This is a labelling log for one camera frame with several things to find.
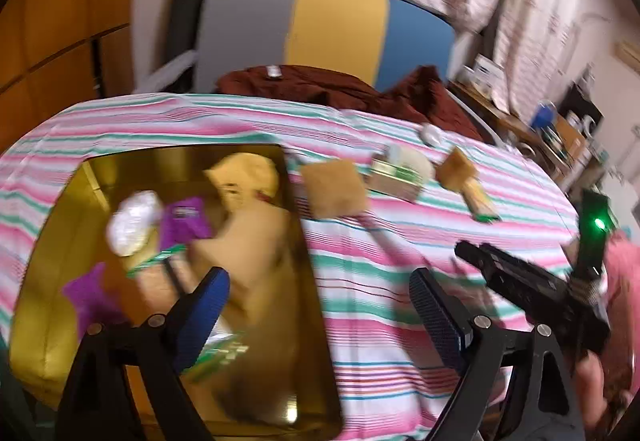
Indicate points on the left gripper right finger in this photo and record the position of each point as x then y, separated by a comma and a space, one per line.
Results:
473, 350

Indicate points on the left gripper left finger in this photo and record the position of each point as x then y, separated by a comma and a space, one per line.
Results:
171, 343

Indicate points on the purple candy packet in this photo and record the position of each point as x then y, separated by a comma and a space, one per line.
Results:
184, 221
92, 303

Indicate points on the white plastic item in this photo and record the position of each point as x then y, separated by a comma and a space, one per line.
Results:
131, 224

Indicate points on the yellow plush toy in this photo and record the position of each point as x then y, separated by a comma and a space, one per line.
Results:
252, 245

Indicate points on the green cardboard box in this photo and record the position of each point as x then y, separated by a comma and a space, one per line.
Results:
393, 180

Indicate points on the right hand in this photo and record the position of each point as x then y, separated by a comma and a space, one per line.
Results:
599, 414

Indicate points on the gold metal tin box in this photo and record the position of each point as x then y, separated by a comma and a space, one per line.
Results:
269, 380

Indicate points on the wooden side shelf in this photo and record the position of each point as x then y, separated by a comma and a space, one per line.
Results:
563, 158

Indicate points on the small tan sponge block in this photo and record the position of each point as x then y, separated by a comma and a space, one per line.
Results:
455, 171

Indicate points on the striped bed sheet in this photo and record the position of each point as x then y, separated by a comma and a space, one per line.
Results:
389, 378

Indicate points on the white fluffy sock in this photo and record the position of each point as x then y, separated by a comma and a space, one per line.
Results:
408, 157

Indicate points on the blue cup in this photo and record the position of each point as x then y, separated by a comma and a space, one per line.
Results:
544, 116

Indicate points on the square tan sponge piece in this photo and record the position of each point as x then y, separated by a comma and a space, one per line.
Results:
334, 188

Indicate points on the white crumpled tissue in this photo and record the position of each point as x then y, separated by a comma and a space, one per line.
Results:
431, 135

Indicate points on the white medicine box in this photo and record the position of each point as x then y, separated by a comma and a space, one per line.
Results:
487, 75

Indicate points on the dark red garment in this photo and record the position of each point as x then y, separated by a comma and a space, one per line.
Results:
420, 97

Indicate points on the wooden wardrobe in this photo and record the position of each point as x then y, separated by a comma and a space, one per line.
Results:
57, 53

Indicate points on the grey yellow blue headboard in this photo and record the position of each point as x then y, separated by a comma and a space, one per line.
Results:
377, 41

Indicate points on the black rolled mat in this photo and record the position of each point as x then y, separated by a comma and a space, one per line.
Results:
182, 28

